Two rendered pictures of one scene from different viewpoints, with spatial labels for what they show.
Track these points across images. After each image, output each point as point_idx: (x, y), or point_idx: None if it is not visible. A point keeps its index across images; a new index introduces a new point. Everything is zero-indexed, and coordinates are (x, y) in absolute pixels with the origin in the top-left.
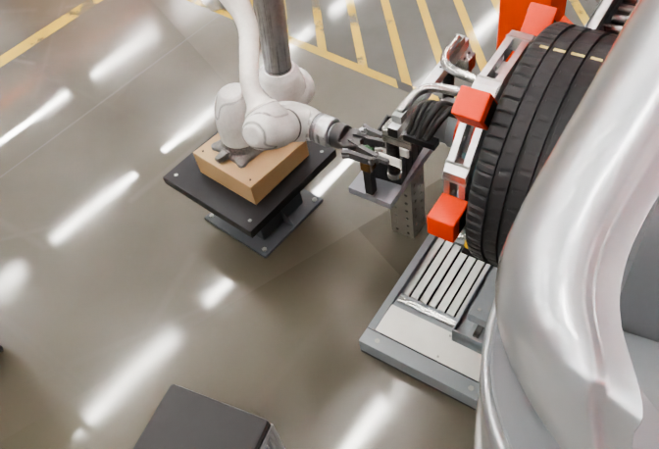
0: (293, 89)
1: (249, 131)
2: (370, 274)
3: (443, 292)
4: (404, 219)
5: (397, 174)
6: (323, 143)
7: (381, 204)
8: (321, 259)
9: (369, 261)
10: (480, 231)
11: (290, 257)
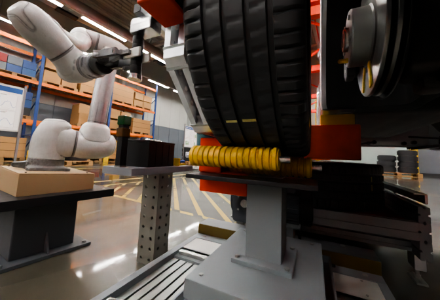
0: (99, 133)
1: (16, 4)
2: (92, 291)
3: (164, 298)
4: (148, 240)
5: (136, 72)
6: (84, 63)
7: (124, 173)
8: (50, 278)
9: (99, 281)
10: None
11: (19, 276)
